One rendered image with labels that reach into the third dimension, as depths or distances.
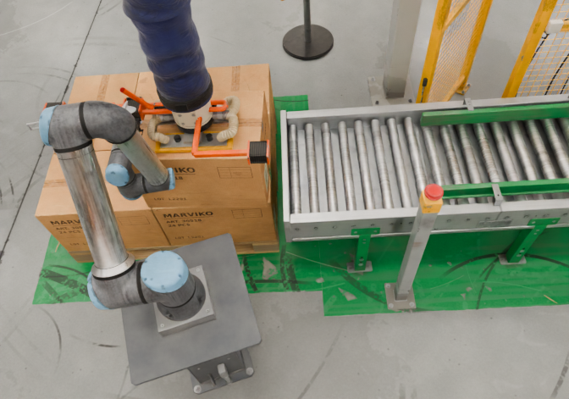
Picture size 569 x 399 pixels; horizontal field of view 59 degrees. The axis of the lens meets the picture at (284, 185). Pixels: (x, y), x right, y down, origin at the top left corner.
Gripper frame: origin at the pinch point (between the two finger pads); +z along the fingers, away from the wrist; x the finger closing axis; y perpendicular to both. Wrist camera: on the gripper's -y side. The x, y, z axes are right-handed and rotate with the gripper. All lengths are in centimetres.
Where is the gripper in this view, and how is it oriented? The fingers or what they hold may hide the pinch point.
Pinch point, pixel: (128, 109)
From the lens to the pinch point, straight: 228.0
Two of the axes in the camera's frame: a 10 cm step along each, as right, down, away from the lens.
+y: 10.0, -0.3, -0.6
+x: -0.7, -5.6, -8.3
